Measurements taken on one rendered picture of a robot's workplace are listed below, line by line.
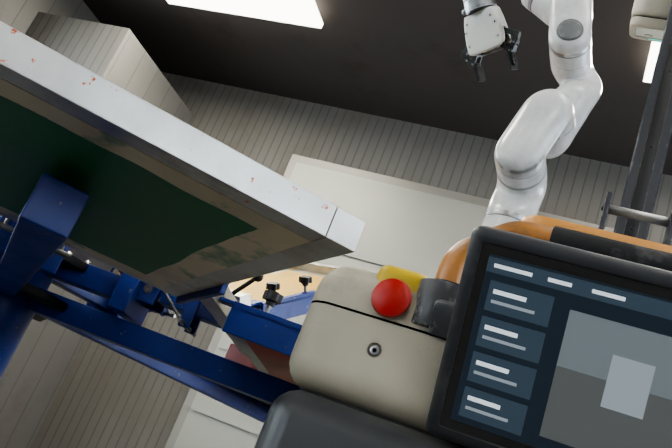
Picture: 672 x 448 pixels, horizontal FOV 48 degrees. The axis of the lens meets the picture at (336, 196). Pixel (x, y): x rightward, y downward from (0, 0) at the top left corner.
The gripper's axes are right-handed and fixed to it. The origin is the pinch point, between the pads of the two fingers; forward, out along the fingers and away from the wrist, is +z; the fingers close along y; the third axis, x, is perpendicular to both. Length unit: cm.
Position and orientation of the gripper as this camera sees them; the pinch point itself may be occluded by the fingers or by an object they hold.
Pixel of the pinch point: (496, 71)
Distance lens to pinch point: 189.4
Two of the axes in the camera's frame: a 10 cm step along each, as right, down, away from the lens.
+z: 2.2, 9.7, -0.6
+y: 6.9, -2.0, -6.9
